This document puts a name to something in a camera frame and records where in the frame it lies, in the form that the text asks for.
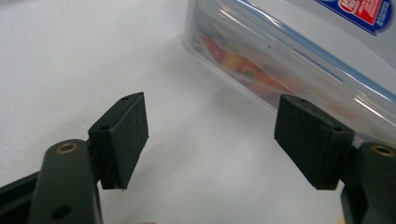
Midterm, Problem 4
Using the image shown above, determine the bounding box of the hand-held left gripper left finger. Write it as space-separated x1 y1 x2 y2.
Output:
88 91 150 191

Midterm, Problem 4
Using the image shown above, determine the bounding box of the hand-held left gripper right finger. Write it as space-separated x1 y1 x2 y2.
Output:
273 93 356 191

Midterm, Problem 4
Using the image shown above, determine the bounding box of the clear plastic food container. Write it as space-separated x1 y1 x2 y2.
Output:
182 0 396 149

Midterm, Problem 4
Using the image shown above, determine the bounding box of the orange red item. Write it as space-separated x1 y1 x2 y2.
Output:
198 32 312 98

